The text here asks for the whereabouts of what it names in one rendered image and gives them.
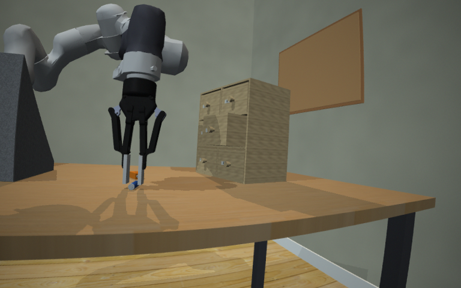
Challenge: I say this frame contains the blue aa battery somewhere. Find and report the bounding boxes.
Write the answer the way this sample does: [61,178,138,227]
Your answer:
[128,181,138,190]

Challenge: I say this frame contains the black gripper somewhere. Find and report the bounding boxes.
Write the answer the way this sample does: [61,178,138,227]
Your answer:
[108,78,166,185]

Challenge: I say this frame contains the small wooden chest of drawers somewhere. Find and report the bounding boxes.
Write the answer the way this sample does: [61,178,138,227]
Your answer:
[196,78,291,184]

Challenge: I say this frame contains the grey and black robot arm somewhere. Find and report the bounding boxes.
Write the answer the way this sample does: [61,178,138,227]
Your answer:
[3,4,188,92]

